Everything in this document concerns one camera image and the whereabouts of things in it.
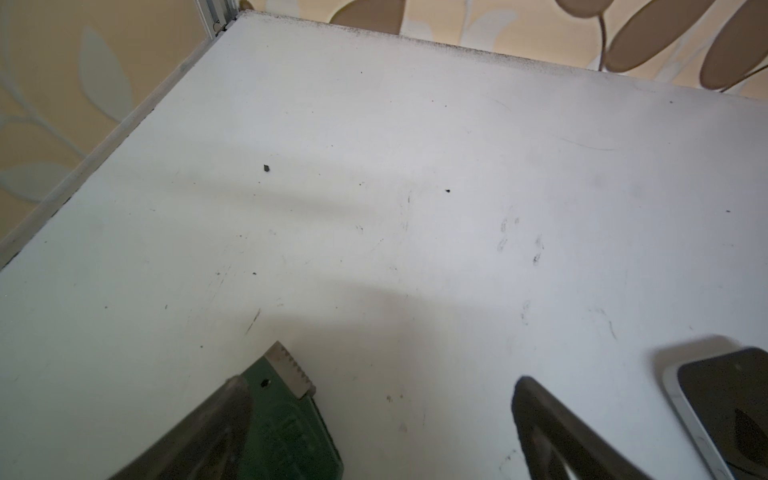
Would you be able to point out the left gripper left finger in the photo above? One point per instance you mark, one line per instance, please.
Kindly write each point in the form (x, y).
(207, 444)

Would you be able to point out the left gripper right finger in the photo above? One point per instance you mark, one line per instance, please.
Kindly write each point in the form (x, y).
(557, 444)

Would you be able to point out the black phone front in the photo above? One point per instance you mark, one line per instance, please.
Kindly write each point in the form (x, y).
(721, 400)

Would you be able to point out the green black hand tool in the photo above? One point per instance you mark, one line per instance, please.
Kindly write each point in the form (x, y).
(287, 437)

